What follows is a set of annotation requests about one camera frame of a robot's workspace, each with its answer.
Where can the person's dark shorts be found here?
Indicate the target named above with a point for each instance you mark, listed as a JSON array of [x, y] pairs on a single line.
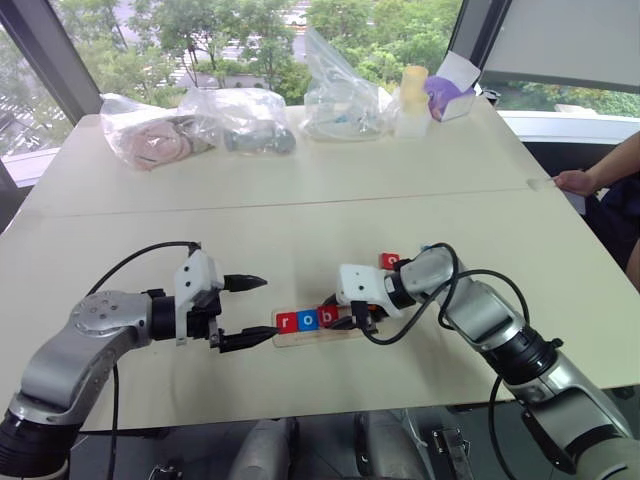
[[617, 230]]

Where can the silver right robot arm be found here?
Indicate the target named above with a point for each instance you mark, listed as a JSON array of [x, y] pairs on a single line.
[[505, 330]]

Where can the person's bare forearm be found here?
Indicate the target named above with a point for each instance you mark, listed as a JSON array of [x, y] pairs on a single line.
[[617, 160]]

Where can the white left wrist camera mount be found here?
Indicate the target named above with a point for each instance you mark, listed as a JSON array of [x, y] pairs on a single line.
[[196, 272]]

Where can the red block letter r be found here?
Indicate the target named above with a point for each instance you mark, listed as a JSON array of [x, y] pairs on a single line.
[[286, 322]]

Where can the purple and white box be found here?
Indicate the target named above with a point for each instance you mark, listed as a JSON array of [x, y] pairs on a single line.
[[452, 95]]

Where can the small white paper piece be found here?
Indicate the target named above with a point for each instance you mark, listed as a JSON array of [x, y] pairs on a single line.
[[541, 184]]

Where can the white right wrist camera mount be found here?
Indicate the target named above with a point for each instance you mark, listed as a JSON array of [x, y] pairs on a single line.
[[362, 285]]

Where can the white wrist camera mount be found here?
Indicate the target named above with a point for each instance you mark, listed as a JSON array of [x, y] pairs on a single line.
[[196, 272], [362, 285]]

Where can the translucent yellow plastic cups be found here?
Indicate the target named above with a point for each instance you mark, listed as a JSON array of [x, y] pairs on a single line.
[[414, 100]]

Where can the tall clear plastic bag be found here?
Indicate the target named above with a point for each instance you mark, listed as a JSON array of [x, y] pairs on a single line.
[[340, 105]]

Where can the grey roller blind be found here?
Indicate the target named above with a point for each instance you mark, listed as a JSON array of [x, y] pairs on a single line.
[[565, 40]]

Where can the red block letter o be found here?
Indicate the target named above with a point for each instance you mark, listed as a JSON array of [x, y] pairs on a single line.
[[389, 260]]

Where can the person's bare hand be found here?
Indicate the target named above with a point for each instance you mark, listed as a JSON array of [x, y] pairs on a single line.
[[575, 182]]

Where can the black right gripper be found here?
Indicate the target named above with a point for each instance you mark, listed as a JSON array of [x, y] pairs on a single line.
[[367, 314]]

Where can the blue block letter o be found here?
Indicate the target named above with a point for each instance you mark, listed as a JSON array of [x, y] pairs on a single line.
[[307, 320]]

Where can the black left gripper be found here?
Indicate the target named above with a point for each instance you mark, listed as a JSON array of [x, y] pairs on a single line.
[[201, 320]]

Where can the plastic bag with pink cloth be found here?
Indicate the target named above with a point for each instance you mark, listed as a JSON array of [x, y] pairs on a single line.
[[150, 137]]

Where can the plastic bag with grey item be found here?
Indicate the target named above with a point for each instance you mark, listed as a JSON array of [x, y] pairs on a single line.
[[250, 127]]

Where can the grey rounded robot leg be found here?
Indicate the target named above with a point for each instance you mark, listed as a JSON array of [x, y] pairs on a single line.
[[267, 450], [390, 447]]

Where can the wooden letter tray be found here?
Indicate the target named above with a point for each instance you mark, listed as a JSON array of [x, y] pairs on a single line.
[[315, 337]]

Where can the black metal bracket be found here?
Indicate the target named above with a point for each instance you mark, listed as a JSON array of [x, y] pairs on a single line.
[[450, 450]]

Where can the red block letter b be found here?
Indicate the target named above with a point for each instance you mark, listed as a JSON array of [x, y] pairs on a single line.
[[327, 317]]

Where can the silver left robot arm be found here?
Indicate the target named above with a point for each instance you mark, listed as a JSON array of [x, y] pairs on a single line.
[[95, 345]]

